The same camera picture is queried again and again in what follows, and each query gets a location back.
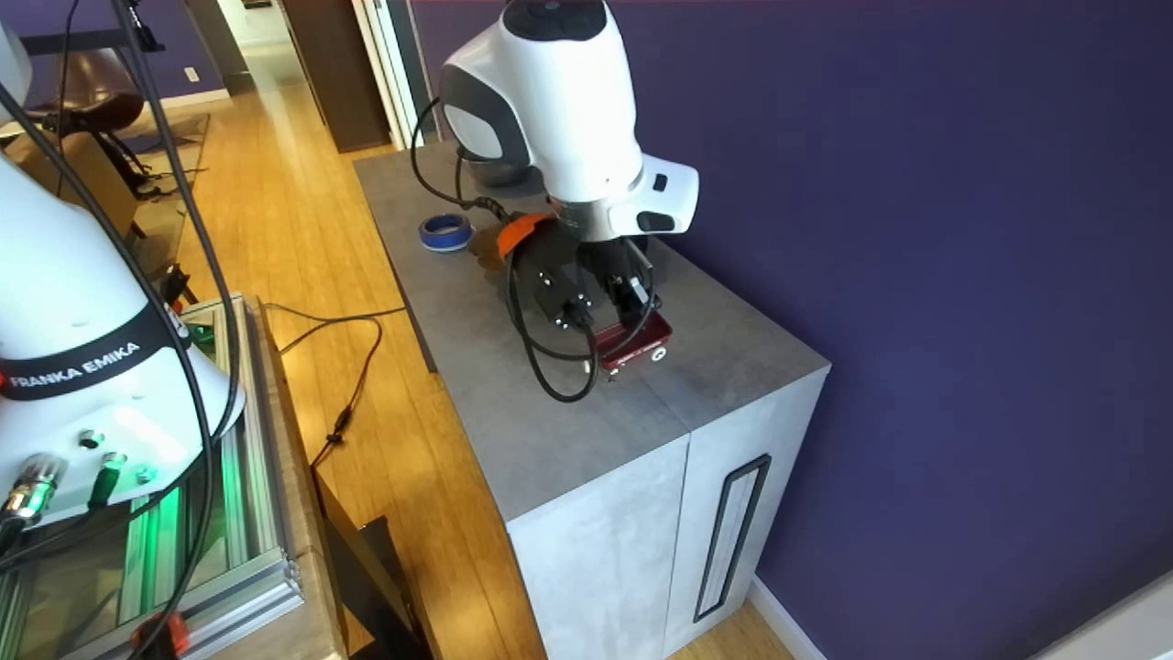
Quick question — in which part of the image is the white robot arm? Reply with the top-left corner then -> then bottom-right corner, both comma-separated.
0,0 -> 700,525

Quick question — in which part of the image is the blue tape roll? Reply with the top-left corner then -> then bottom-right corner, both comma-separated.
420,216 -> 475,254

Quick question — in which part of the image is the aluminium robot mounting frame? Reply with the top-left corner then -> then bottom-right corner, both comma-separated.
0,298 -> 318,660

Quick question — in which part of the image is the black cable on floor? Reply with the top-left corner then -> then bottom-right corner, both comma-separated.
262,300 -> 410,474

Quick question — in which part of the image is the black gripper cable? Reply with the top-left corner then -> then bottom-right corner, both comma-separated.
407,96 -> 603,408

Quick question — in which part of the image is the grey concrete-look cabinet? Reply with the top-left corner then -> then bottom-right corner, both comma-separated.
356,148 -> 830,660

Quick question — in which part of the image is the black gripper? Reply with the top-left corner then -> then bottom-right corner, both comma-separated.
510,221 -> 660,358

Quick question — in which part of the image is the dark chair in background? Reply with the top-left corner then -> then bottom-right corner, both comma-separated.
3,31 -> 158,199

